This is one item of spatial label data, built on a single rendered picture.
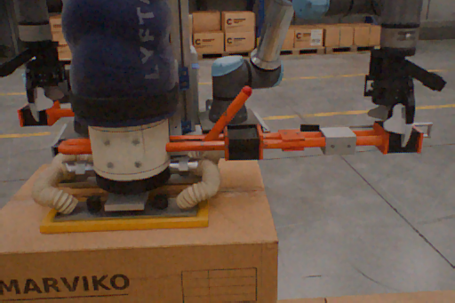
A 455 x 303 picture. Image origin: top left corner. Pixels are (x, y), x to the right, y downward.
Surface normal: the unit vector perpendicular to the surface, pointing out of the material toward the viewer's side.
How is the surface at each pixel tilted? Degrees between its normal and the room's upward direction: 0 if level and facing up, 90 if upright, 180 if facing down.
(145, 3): 69
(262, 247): 90
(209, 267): 90
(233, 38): 87
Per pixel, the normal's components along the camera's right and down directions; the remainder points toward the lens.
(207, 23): 0.19, 0.38
